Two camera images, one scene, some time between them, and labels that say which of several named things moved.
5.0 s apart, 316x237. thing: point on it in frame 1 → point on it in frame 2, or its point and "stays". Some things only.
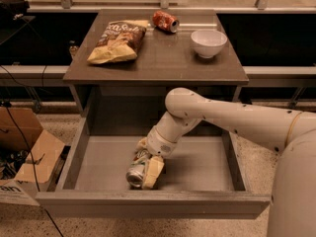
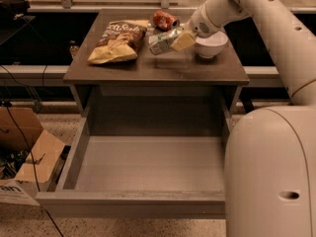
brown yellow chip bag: [119, 41] stays
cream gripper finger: [152, 173] → [187, 39]
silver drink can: [135, 173] → [161, 42]
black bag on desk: [12, 6] stays
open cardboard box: [29, 155] stays
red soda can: [165, 22] stays
